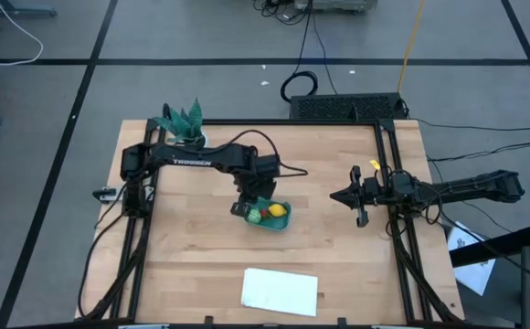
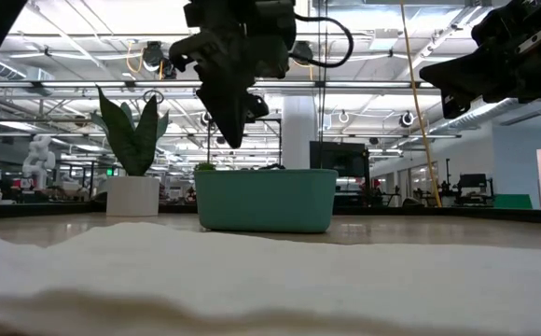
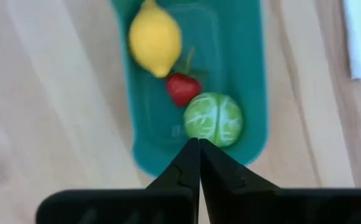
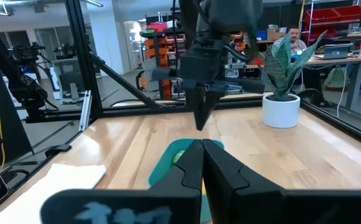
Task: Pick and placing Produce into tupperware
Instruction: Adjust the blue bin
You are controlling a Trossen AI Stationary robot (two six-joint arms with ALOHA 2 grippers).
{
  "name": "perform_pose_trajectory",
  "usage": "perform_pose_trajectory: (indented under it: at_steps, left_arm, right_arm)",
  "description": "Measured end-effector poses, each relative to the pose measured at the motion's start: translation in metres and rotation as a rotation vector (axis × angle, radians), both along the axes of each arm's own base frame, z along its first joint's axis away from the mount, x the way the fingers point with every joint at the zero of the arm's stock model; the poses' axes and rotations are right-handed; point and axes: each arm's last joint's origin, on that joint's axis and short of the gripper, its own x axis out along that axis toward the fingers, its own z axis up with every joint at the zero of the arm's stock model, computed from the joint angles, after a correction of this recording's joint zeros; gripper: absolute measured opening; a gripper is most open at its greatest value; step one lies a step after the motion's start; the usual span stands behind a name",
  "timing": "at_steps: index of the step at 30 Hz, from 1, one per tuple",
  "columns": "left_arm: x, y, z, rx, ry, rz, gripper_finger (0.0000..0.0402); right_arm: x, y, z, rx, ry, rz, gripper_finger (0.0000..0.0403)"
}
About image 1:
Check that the black desk edge bar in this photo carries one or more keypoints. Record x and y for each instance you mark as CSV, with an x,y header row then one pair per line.
x,y
498,247

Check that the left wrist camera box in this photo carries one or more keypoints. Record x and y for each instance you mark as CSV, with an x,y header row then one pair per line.
x,y
268,165

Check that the white folded cloth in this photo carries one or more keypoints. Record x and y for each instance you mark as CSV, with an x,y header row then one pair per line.
x,y
278,292

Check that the yellow lemon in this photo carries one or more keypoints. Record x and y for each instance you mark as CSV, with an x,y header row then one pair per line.
x,y
277,210

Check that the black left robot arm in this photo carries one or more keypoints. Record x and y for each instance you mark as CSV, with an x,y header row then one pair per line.
x,y
192,160

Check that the grey metal bracket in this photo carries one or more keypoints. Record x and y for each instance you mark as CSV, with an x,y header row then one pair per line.
x,y
107,195

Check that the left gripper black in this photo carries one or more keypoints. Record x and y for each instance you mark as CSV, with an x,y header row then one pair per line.
x,y
256,187

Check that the black metal table frame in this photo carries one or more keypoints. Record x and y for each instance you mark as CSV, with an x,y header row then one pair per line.
x,y
292,122

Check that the black computer case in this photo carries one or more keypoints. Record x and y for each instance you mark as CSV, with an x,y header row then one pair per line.
x,y
347,107

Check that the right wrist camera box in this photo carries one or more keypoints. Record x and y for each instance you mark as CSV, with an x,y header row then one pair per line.
x,y
402,185

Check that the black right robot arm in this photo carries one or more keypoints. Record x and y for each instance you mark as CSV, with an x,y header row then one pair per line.
x,y
475,187

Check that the white printed paper sheet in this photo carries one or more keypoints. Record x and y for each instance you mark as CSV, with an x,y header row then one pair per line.
x,y
475,274

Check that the white plant pot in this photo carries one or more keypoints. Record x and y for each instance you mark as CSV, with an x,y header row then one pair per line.
x,y
204,139

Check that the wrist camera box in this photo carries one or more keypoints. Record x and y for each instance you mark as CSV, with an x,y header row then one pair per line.
x,y
402,185
268,165

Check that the small red produce piece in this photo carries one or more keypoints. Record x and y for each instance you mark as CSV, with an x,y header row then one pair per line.
x,y
264,213

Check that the green snake plant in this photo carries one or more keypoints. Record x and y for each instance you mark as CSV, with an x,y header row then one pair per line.
x,y
185,123

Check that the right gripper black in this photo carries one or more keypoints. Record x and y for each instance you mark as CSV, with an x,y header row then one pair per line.
x,y
374,192

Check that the grey box device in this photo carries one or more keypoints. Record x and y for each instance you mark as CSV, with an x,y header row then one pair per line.
x,y
338,4

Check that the grey metal stand leg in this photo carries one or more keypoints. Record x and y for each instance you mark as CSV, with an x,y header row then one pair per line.
x,y
18,11

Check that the black table clamp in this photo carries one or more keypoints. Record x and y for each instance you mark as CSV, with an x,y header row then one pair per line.
x,y
208,322
342,323

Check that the green plastic tupperware container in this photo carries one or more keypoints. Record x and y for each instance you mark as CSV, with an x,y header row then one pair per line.
x,y
279,222

